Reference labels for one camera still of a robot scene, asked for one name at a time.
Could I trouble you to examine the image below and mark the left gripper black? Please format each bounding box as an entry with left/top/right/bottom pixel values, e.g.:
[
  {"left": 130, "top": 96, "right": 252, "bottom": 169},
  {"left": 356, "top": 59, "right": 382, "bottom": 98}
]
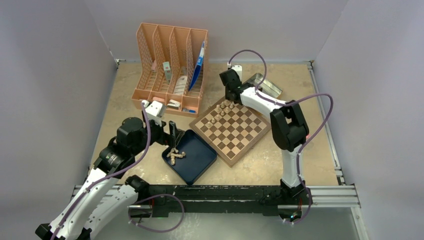
[{"left": 131, "top": 115, "right": 184, "bottom": 155}]

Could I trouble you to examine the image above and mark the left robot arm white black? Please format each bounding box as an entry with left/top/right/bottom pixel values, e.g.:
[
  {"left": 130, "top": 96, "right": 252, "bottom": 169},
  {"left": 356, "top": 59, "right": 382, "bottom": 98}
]
[{"left": 35, "top": 117, "right": 185, "bottom": 240}]

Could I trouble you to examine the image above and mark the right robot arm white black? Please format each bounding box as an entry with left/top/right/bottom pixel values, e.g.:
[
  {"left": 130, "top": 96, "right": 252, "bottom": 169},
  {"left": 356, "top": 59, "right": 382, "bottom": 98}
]
[{"left": 219, "top": 69, "right": 309, "bottom": 204}]

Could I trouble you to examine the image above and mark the pile of light chess pieces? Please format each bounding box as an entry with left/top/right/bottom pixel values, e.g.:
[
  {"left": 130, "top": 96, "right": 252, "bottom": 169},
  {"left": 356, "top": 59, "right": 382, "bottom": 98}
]
[{"left": 166, "top": 148, "right": 186, "bottom": 166}]

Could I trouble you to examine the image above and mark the wooden chess board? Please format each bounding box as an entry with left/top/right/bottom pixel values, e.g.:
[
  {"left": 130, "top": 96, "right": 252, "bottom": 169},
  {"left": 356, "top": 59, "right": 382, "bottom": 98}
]
[{"left": 189, "top": 97, "right": 271, "bottom": 168}]

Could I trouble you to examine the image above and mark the white stapler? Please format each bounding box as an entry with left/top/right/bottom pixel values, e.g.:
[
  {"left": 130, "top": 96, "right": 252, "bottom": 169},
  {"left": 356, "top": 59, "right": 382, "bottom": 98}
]
[{"left": 166, "top": 99, "right": 181, "bottom": 110}]

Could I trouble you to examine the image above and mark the dark blue tray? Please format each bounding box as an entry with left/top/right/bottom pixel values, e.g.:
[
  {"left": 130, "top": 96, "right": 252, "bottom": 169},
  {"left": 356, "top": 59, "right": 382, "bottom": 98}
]
[{"left": 161, "top": 129, "right": 218, "bottom": 186}]

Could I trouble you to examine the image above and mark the blue folder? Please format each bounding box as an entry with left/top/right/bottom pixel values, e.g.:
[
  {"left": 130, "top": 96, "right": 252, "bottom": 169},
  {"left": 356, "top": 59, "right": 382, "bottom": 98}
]
[{"left": 188, "top": 41, "right": 205, "bottom": 91}]

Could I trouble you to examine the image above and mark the yellow metal tin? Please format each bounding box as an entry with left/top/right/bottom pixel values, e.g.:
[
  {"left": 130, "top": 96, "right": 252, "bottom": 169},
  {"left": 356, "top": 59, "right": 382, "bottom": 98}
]
[{"left": 245, "top": 72, "right": 283, "bottom": 99}]

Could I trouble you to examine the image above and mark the pink eraser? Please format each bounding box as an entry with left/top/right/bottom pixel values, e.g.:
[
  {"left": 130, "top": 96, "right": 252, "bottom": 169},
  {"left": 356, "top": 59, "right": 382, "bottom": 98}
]
[{"left": 152, "top": 96, "right": 165, "bottom": 103}]

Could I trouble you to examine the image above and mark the white labelled tube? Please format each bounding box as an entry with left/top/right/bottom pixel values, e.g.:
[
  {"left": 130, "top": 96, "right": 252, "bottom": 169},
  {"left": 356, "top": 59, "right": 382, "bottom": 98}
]
[{"left": 173, "top": 75, "right": 188, "bottom": 95}]

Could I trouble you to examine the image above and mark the pink plastic desk organizer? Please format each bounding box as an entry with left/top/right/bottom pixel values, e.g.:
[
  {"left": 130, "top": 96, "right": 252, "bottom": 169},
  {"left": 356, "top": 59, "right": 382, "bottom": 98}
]
[{"left": 131, "top": 23, "right": 209, "bottom": 118}]

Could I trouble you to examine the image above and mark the green white small box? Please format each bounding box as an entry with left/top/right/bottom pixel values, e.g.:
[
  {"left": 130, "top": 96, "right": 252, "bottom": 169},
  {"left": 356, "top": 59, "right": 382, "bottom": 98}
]
[{"left": 162, "top": 61, "right": 172, "bottom": 85}]

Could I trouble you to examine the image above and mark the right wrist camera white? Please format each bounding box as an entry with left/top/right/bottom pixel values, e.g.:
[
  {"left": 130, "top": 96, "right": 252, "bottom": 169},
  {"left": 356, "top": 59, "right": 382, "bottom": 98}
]
[{"left": 231, "top": 64, "right": 243, "bottom": 80}]

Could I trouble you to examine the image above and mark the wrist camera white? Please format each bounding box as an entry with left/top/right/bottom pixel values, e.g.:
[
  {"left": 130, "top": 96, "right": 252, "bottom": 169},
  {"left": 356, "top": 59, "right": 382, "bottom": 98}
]
[
  {"left": 231, "top": 64, "right": 243, "bottom": 80},
  {"left": 141, "top": 100, "right": 166, "bottom": 127}
]

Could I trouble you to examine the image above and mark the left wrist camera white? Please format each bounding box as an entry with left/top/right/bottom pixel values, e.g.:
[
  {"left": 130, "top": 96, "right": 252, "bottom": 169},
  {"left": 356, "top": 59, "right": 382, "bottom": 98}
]
[{"left": 141, "top": 100, "right": 166, "bottom": 127}]

